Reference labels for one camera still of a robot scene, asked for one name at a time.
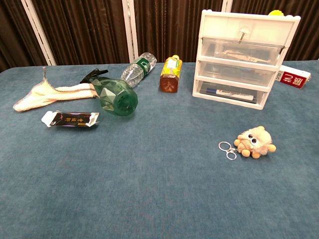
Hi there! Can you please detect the furry plush toy keychain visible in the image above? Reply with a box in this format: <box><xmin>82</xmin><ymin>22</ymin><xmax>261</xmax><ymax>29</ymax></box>
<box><xmin>218</xmin><ymin>125</ymin><xmax>277</xmax><ymax>161</ymax></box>

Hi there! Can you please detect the white drawer organizer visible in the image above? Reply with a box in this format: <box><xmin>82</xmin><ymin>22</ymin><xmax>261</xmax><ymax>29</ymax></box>
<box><xmin>191</xmin><ymin>9</ymin><xmax>302</xmax><ymax>111</ymax></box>

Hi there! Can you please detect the yellow label tea bottle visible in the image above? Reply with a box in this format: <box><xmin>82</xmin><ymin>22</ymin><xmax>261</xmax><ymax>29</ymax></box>
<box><xmin>159</xmin><ymin>55</ymin><xmax>183</xmax><ymax>94</ymax></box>

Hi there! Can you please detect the green transparent spray bottle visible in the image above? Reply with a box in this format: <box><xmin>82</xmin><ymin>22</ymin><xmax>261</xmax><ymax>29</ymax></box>
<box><xmin>79</xmin><ymin>69</ymin><xmax>139</xmax><ymax>117</ymax></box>

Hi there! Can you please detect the clear plastic water bottle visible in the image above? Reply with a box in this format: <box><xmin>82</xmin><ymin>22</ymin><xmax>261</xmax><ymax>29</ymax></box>
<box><xmin>120</xmin><ymin>52</ymin><xmax>158</xmax><ymax>88</ymax></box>

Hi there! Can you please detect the clear plastic drawer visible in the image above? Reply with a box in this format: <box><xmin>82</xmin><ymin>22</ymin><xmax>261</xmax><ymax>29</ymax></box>
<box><xmin>194</xmin><ymin>79</ymin><xmax>266</xmax><ymax>106</ymax></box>
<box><xmin>198</xmin><ymin>59</ymin><xmax>278</xmax><ymax>87</ymax></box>
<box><xmin>201</xmin><ymin>36</ymin><xmax>285</xmax><ymax>63</ymax></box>

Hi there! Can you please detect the blue marker in drawer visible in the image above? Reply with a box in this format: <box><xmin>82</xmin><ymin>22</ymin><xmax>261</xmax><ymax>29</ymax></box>
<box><xmin>205</xmin><ymin>87</ymin><xmax>259</xmax><ymax>104</ymax></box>

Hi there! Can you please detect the black snack packet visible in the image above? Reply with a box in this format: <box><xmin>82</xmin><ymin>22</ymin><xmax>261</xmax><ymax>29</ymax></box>
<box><xmin>41</xmin><ymin>111</ymin><xmax>100</xmax><ymax>128</ymax></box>

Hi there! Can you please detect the dark brown curtain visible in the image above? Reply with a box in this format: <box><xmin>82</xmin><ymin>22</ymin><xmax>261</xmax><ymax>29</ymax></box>
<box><xmin>0</xmin><ymin>0</ymin><xmax>319</xmax><ymax>73</ymax></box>

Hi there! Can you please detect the cream cloth rag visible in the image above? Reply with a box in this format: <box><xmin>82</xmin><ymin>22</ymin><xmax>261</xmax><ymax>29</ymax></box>
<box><xmin>12</xmin><ymin>66</ymin><xmax>97</xmax><ymax>113</ymax></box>

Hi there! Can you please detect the red white carton box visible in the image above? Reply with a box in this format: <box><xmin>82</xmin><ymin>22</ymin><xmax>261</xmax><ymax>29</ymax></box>
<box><xmin>275</xmin><ymin>65</ymin><xmax>312</xmax><ymax>90</ymax></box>

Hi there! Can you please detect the white frame post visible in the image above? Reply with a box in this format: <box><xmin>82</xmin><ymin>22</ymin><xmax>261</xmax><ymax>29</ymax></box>
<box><xmin>221</xmin><ymin>0</ymin><xmax>234</xmax><ymax>12</ymax></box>
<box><xmin>122</xmin><ymin>0</ymin><xmax>139</xmax><ymax>64</ymax></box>
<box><xmin>20</xmin><ymin>0</ymin><xmax>57</xmax><ymax>66</ymax></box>

